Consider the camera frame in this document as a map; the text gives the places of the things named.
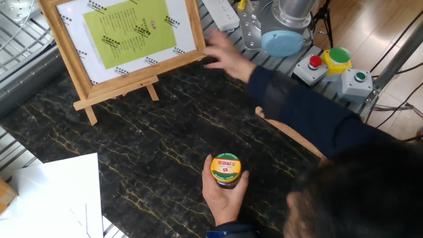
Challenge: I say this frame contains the yellow box green mushroom button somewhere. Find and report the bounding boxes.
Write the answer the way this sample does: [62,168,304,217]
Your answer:
[321,46,353,83]

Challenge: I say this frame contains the person's left hand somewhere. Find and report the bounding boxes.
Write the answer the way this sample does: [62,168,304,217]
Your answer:
[201,153,250,227]

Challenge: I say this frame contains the aluminium frame post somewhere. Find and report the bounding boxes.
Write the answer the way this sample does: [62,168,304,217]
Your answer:
[365,19,423,105]

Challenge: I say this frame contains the wooden photo frame green print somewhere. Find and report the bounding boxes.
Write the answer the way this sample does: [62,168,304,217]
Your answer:
[38,0,207,100]

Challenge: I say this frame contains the grey aluminium beam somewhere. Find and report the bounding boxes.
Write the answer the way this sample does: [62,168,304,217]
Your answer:
[0,42,67,117]

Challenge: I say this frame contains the grey box red stop button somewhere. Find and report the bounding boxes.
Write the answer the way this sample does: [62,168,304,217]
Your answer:
[292,54,329,87]

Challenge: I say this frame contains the left forearm navy sleeve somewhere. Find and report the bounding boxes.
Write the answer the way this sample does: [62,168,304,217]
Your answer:
[206,221,262,238]

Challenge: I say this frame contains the brown cardboard box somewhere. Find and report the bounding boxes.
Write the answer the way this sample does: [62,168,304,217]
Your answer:
[0,178,19,216]

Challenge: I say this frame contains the white power strip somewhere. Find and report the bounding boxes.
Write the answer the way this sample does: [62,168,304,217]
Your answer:
[202,0,241,33]

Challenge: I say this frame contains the jar with yellow lid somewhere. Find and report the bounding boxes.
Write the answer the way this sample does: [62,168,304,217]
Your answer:
[210,152,243,190]

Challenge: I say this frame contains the black tripod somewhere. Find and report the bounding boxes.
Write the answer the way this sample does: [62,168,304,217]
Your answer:
[310,0,334,49]

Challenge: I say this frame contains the thin straight black cable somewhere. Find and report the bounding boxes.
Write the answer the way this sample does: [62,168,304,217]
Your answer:
[369,9,423,73]

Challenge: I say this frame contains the right forearm navy sleeve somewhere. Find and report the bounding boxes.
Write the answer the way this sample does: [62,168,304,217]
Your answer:
[247,65,397,160]

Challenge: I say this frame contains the person's head dark hair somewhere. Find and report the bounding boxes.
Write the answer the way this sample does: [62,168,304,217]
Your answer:
[283,138,423,238]

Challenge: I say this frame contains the white paper sheet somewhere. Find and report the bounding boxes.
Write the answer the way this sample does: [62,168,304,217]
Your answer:
[19,152,104,238]
[0,161,87,238]

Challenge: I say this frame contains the grey box small green button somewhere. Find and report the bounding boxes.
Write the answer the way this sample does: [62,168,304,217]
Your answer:
[336,68,373,104]

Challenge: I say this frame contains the tall wooden easel bracket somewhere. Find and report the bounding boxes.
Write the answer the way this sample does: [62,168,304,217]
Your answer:
[73,75,159,127]

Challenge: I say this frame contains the person's right hand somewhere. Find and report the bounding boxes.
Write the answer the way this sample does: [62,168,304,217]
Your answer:
[203,28,258,83]

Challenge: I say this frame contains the grey floor cable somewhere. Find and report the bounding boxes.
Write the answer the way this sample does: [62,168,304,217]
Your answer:
[373,102,423,118]

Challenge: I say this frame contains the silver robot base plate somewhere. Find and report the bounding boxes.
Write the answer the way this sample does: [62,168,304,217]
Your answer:
[237,1,313,52]

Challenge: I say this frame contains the black looped floor cable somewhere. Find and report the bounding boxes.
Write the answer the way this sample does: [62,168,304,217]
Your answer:
[375,82,423,143]

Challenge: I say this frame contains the small wooden easel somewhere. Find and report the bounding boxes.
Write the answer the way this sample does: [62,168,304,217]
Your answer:
[254,106,328,163]

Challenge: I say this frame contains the silver perforated metal plate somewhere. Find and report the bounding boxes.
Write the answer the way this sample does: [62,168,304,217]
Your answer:
[0,0,36,24]

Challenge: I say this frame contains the black marble pattern sheet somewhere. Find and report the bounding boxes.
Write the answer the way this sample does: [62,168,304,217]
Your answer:
[0,56,328,238]

